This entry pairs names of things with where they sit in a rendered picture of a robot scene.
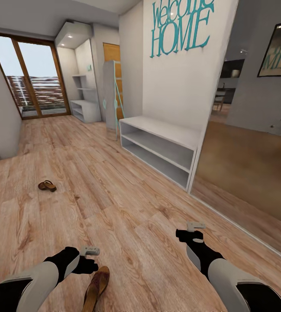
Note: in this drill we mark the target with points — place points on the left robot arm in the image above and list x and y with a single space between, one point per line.
27 291

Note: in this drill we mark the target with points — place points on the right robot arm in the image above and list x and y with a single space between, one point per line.
238 290

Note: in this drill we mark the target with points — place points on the door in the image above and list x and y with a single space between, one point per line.
32 73
113 52

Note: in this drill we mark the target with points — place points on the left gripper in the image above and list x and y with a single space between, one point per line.
88 266

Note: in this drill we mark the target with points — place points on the sandal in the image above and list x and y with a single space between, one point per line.
47 185
96 288

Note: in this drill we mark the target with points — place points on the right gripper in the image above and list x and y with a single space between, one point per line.
184 234

